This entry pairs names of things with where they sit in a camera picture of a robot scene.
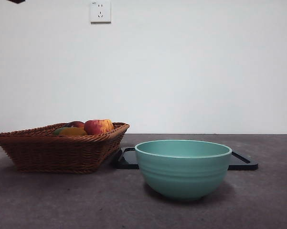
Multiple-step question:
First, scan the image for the dark red plum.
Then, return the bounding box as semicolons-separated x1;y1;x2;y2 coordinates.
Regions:
64;121;85;129

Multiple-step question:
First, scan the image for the teal ribbed bowl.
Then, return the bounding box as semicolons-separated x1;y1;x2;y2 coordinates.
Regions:
134;140;233;202

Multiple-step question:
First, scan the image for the white wall socket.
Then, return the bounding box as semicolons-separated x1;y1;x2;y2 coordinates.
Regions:
90;0;112;24

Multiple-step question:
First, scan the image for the brown wicker basket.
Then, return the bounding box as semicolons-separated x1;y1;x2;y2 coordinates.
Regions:
0;122;130;174

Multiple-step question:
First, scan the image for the black rectangular tray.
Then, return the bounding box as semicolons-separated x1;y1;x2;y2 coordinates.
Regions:
113;147;258;171

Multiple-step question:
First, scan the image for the red yellow apple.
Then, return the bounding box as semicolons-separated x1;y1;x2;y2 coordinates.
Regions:
84;119;115;135

